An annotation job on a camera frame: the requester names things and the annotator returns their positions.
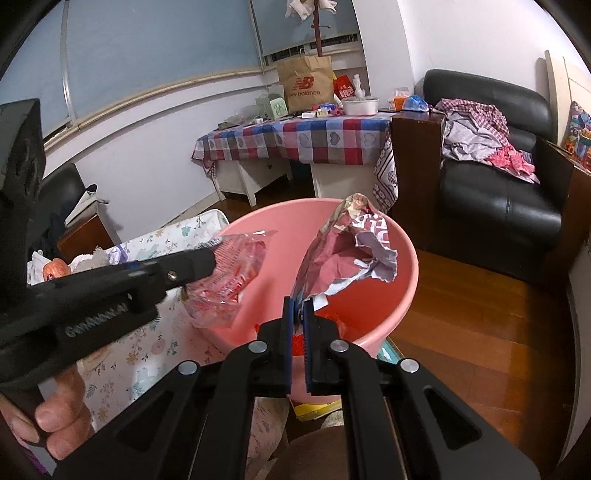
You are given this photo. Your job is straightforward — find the colourful plastic toy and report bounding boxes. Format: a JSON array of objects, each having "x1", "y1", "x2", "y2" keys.
[{"x1": 300, "y1": 103, "x2": 345, "y2": 120}]

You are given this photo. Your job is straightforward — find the black leather armchair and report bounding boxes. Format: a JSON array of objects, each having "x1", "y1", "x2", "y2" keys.
[{"x1": 413, "y1": 69, "x2": 567, "y2": 289}]

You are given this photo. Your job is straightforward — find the pink plastic basin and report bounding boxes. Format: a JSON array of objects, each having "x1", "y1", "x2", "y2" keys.
[{"x1": 187, "y1": 198, "x2": 419, "y2": 403}]

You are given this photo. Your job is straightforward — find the red apple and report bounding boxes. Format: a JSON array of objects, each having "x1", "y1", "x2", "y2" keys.
[{"x1": 43, "y1": 258, "x2": 71, "y2": 281}]

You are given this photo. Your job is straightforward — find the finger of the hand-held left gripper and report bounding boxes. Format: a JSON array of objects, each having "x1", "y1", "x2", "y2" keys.
[{"x1": 115, "y1": 246, "x2": 219, "y2": 303}]

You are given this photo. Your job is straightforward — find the white round tin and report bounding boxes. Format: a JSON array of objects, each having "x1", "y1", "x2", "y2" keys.
[{"x1": 342, "y1": 95, "x2": 380, "y2": 117}]

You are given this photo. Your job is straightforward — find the floral printed cloth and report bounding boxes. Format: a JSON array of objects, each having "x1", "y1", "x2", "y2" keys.
[{"x1": 28, "y1": 209, "x2": 289, "y2": 480}]

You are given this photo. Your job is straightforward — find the clear plastic bag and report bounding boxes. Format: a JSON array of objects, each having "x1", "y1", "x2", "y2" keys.
[{"x1": 233, "y1": 105, "x2": 262, "y2": 125}]

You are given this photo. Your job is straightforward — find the person's left hand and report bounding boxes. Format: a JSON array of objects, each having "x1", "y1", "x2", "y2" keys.
[{"x1": 0, "y1": 364, "x2": 96, "y2": 462}]

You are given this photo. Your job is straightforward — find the comic print cushion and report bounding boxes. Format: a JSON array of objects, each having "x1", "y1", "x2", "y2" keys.
[{"x1": 561, "y1": 100, "x2": 591, "y2": 169}]

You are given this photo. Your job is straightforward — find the red-brown coat rack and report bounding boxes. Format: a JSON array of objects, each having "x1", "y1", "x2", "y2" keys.
[{"x1": 302, "y1": 0, "x2": 340, "y2": 58}]

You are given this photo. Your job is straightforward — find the red checkered shirt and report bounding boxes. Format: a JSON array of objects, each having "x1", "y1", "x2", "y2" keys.
[{"x1": 435, "y1": 98, "x2": 511, "y2": 153}]

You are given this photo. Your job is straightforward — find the person's leg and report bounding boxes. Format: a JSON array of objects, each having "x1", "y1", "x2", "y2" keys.
[{"x1": 272, "y1": 428, "x2": 349, "y2": 480}]

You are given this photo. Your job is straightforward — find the small wooden stand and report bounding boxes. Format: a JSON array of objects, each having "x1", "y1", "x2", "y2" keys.
[{"x1": 58, "y1": 215, "x2": 116, "y2": 265}]

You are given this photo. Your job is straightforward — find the black leather chair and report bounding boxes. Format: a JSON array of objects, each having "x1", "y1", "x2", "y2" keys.
[{"x1": 25, "y1": 164, "x2": 89, "y2": 259}]

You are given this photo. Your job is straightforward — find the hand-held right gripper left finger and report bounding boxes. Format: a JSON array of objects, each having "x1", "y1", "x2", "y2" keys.
[{"x1": 55, "y1": 296, "x2": 305, "y2": 480}]

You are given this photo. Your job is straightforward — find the white table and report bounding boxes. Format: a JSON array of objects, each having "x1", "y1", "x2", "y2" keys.
[{"x1": 213, "y1": 158, "x2": 393, "y2": 208}]

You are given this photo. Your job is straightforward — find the checkered heart tablecloth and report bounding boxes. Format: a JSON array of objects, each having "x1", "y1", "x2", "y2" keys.
[{"x1": 191, "y1": 113, "x2": 399, "y2": 214}]

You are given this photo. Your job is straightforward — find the white garment on rack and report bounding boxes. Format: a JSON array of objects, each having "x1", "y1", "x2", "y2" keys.
[{"x1": 284, "y1": 0, "x2": 340, "y2": 21}]

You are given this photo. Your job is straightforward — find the red snack wrapper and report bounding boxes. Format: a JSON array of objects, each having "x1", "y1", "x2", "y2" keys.
[{"x1": 291, "y1": 193, "x2": 399, "y2": 315}]

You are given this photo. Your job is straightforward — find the dark wooden side cabinet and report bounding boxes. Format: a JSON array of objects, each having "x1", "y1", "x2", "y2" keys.
[
  {"x1": 536, "y1": 136, "x2": 591, "y2": 288},
  {"x1": 390, "y1": 111, "x2": 447, "y2": 253}
]

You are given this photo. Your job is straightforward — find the yellow packet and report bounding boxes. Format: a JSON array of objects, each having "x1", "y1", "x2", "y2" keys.
[{"x1": 293, "y1": 399, "x2": 345, "y2": 423}]

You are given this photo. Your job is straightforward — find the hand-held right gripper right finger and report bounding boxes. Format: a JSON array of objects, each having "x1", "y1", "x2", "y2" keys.
[{"x1": 302, "y1": 300, "x2": 541, "y2": 480}]

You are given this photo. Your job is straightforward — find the grey garment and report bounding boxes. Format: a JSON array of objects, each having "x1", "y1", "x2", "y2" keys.
[{"x1": 441, "y1": 111, "x2": 502, "y2": 162}]

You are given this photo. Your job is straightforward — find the pink floral garment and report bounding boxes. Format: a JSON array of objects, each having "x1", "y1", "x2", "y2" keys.
[{"x1": 487, "y1": 144, "x2": 541, "y2": 184}]

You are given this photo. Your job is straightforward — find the brown paper bag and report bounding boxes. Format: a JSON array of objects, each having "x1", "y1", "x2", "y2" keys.
[{"x1": 276, "y1": 55, "x2": 334, "y2": 114}]

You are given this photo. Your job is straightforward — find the white board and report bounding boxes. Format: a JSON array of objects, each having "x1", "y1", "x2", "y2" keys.
[{"x1": 545, "y1": 50, "x2": 591, "y2": 148}]

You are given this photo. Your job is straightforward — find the white cloth bag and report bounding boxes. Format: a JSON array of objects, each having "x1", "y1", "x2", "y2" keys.
[{"x1": 65, "y1": 184, "x2": 110, "y2": 227}]

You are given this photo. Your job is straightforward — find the narrow window blue blind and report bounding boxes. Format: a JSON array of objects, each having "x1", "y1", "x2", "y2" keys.
[{"x1": 249, "y1": 0, "x2": 362, "y2": 69}]

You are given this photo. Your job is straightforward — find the light green box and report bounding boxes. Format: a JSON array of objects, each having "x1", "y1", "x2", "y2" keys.
[{"x1": 255, "y1": 92, "x2": 288, "y2": 119}]

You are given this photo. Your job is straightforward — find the clear red plastic wrapper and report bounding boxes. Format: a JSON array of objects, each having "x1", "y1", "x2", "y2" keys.
[{"x1": 182, "y1": 231, "x2": 278, "y2": 329}]

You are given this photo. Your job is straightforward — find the large window blue blind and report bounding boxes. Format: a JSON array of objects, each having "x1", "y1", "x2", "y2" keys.
[{"x1": 28, "y1": 0, "x2": 264, "y2": 141}]

